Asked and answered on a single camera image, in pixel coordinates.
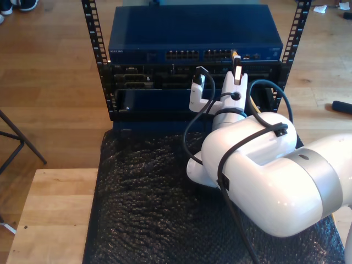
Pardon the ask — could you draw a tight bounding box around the blue network switch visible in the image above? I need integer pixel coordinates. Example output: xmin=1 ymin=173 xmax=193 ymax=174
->
xmin=108 ymin=4 xmax=284 ymax=64

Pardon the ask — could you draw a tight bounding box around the black bubble wrap mat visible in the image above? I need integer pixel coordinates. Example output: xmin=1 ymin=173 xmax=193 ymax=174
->
xmin=82 ymin=126 xmax=346 ymax=264

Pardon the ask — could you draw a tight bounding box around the black perforated rack post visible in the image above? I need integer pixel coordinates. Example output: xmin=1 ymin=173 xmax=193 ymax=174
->
xmin=81 ymin=0 xmax=116 ymax=122
xmin=271 ymin=0 xmax=313 ymax=113

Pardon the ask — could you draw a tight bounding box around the rack unit with red light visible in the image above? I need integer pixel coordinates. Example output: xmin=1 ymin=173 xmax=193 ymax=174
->
xmin=114 ymin=87 xmax=276 ymax=122

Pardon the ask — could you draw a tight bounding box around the black cylindrical object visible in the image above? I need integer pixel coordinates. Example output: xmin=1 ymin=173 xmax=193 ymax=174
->
xmin=332 ymin=100 xmax=352 ymax=115

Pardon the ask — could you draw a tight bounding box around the white floor strip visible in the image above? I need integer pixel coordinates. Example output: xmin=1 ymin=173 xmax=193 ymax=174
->
xmin=0 ymin=222 xmax=18 ymax=235

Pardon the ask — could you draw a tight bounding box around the dark blue underlay mat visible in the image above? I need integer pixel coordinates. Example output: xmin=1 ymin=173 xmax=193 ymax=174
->
xmin=81 ymin=120 xmax=215 ymax=264

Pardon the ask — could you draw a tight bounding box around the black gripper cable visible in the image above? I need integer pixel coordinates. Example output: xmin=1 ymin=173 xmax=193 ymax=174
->
xmin=205 ymin=92 xmax=241 ymax=116

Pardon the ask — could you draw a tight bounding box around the black rack server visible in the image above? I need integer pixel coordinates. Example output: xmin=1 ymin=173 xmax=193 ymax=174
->
xmin=100 ymin=63 xmax=283 ymax=90

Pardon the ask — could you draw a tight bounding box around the black camera cable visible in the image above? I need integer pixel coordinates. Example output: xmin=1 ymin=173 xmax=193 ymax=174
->
xmin=183 ymin=65 xmax=294 ymax=264

